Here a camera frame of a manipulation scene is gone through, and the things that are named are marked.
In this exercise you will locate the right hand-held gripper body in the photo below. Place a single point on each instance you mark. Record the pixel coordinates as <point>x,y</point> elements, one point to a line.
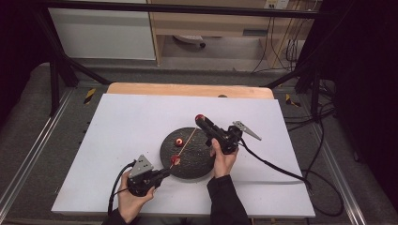
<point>230,140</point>

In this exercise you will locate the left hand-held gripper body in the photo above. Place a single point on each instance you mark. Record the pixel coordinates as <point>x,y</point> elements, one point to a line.
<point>140,168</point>

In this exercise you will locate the thin bamboo skewer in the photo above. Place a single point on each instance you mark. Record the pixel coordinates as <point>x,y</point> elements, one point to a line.
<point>184,146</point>

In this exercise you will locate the black round plate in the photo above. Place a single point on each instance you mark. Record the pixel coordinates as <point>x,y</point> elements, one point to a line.
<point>194,161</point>

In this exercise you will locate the person's right hand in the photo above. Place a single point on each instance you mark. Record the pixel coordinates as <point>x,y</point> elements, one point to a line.
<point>223,164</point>

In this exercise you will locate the person's left hand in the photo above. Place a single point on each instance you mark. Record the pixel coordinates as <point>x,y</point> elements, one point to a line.
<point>131,206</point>

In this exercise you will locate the white object with black wheel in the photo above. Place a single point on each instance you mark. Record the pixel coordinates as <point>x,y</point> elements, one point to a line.
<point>189,38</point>

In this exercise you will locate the light wooden desk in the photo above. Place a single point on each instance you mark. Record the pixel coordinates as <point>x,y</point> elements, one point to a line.
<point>212,23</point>

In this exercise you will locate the white power strip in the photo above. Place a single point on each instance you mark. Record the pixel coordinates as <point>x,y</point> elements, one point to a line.
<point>277,3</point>

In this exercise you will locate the white cabinet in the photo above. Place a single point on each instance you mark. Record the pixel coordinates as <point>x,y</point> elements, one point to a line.
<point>103,34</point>

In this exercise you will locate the dark curtain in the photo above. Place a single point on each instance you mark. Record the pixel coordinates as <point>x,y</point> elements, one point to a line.
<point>18,47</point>
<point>366,78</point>

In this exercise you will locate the aluminium floor rail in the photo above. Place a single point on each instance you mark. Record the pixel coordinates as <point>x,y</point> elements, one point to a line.
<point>34,143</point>
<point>341,178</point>

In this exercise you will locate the black metal frame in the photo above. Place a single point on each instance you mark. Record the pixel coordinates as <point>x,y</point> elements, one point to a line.
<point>187,8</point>

